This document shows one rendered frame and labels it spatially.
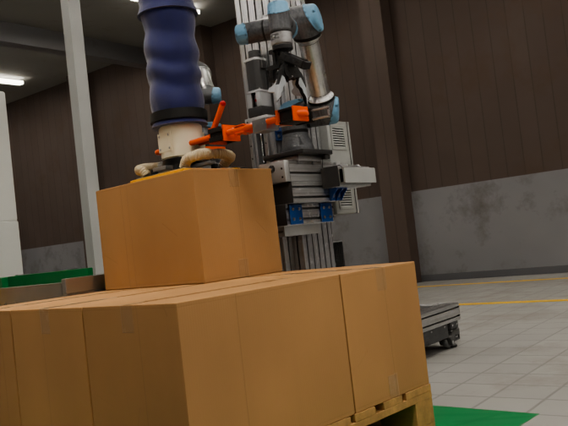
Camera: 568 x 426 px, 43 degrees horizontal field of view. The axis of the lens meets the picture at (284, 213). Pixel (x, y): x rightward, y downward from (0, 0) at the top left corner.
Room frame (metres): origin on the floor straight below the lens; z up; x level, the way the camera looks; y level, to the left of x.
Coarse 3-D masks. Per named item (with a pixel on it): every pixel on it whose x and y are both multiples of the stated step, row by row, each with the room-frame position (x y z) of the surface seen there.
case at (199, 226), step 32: (96, 192) 2.88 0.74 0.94; (128, 192) 2.74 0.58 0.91; (160, 192) 2.61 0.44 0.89; (192, 192) 2.49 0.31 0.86; (224, 192) 2.59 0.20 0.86; (256, 192) 2.71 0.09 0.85; (128, 224) 2.75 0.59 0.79; (160, 224) 2.62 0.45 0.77; (192, 224) 2.50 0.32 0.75; (224, 224) 2.57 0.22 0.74; (256, 224) 2.69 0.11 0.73; (128, 256) 2.76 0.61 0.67; (160, 256) 2.64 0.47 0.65; (192, 256) 2.52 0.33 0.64; (224, 256) 2.56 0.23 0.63; (256, 256) 2.68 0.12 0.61; (128, 288) 2.78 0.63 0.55
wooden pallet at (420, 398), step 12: (396, 396) 2.23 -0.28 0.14; (408, 396) 2.27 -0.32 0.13; (420, 396) 2.32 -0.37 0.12; (372, 408) 2.13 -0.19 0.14; (384, 408) 2.18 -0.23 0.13; (396, 408) 2.22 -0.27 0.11; (408, 408) 2.32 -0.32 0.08; (420, 408) 2.32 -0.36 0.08; (432, 408) 2.37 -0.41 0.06; (348, 420) 2.05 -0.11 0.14; (360, 420) 2.09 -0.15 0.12; (372, 420) 2.13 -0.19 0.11; (384, 420) 2.38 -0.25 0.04; (396, 420) 2.35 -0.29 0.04; (408, 420) 2.32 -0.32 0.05; (420, 420) 2.31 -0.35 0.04; (432, 420) 2.36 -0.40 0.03
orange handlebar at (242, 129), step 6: (300, 114) 2.37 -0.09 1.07; (306, 114) 2.38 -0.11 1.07; (270, 120) 2.45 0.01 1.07; (234, 126) 2.57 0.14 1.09; (240, 126) 2.56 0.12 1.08; (246, 126) 2.53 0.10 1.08; (252, 126) 2.51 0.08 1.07; (228, 132) 2.59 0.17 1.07; (234, 132) 2.58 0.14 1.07; (240, 132) 2.55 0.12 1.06; (246, 132) 2.56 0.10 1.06; (252, 132) 2.57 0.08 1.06; (198, 138) 2.72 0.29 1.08; (204, 138) 2.69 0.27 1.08; (192, 144) 2.74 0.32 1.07; (204, 144) 2.76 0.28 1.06; (156, 150) 2.89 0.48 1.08
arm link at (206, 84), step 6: (204, 66) 3.57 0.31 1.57; (204, 72) 3.52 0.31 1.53; (210, 72) 3.59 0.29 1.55; (204, 78) 3.44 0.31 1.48; (210, 78) 3.50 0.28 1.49; (204, 84) 3.37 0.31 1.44; (210, 84) 3.38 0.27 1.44; (204, 90) 3.30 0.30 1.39; (210, 90) 3.30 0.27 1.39; (216, 90) 3.31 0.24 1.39; (204, 96) 3.29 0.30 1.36; (210, 96) 3.30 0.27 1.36; (216, 96) 3.31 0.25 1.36; (210, 102) 3.32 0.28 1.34; (216, 102) 3.33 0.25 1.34
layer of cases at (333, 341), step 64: (0, 320) 2.22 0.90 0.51; (64, 320) 1.97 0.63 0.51; (128, 320) 1.77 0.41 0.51; (192, 320) 1.67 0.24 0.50; (256, 320) 1.82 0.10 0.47; (320, 320) 2.00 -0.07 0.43; (384, 320) 2.22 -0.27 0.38; (0, 384) 2.25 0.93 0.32; (64, 384) 1.99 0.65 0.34; (128, 384) 1.78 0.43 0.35; (192, 384) 1.65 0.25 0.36; (256, 384) 1.80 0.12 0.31; (320, 384) 1.98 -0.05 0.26; (384, 384) 2.19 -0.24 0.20
